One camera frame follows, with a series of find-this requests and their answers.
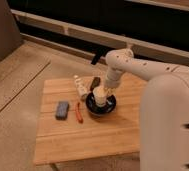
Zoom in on small black box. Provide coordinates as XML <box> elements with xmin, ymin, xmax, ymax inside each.
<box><xmin>90</xmin><ymin>77</ymin><xmax>101</xmax><ymax>90</ymax></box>

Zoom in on white ceramic cup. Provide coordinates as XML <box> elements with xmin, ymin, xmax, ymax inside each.
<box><xmin>93</xmin><ymin>90</ymin><xmax>107</xmax><ymax>107</ymax></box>

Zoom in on white tube bottle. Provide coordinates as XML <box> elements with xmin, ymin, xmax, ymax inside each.
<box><xmin>74</xmin><ymin>75</ymin><xmax>88</xmax><ymax>101</ymax></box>

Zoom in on blue grey sponge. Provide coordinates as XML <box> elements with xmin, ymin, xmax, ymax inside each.
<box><xmin>55</xmin><ymin>101</ymin><xmax>69</xmax><ymax>120</ymax></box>

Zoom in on dark ceramic bowl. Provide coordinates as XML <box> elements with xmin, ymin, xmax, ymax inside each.
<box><xmin>85</xmin><ymin>93</ymin><xmax>117</xmax><ymax>117</ymax></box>

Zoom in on grey cabinet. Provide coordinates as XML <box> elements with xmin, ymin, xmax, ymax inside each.
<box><xmin>0</xmin><ymin>0</ymin><xmax>23</xmax><ymax>62</ymax></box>

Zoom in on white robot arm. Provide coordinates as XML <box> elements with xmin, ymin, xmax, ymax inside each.
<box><xmin>95</xmin><ymin>49</ymin><xmax>189</xmax><ymax>171</ymax></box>

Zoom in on wooden table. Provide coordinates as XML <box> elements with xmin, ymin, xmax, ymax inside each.
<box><xmin>34</xmin><ymin>74</ymin><xmax>146</xmax><ymax>165</ymax></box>

